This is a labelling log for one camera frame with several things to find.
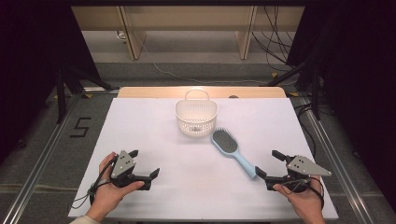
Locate person's right hand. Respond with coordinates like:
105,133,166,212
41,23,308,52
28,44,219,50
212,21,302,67
272,175,325,217

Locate left hand-held gripper cable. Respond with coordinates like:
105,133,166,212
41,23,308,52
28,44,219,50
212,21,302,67
70,155,120,210

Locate white floor cable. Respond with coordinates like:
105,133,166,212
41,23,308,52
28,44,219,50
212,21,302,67
141,43,300,87

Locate black curtain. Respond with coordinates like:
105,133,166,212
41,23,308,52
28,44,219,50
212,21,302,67
286,0,396,204
0,0,102,164

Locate light wooden desk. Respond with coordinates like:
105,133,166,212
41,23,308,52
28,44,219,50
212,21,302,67
71,5,305,61

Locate light blue hairbrush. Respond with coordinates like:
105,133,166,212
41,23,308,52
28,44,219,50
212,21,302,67
211,127,258,180

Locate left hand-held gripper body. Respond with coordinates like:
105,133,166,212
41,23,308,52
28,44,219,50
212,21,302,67
110,149,152,191

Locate right hand-held gripper cable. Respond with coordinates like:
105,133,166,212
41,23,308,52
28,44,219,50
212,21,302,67
279,176,325,209

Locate white plastic basket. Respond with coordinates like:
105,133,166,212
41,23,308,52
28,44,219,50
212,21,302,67
175,88,219,139

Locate black tripod stand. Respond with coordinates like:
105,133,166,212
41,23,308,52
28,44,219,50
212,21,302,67
55,62,120,124
266,60,322,121

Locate white table cover sheet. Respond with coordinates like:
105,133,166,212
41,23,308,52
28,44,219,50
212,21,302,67
67,97,340,220

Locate hand-held gripper cable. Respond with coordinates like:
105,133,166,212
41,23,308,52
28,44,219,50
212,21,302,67
279,176,325,209
70,155,120,210

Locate aluminium floor rail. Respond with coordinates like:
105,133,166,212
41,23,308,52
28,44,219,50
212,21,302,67
0,92,82,224
297,94,376,224

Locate hanging black cables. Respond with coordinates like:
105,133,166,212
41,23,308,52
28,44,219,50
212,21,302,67
251,6,300,68

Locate person's left hand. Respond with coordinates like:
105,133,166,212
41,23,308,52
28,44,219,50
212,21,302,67
85,151,146,223

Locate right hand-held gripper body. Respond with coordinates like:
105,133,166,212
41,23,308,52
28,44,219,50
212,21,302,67
264,154,332,194

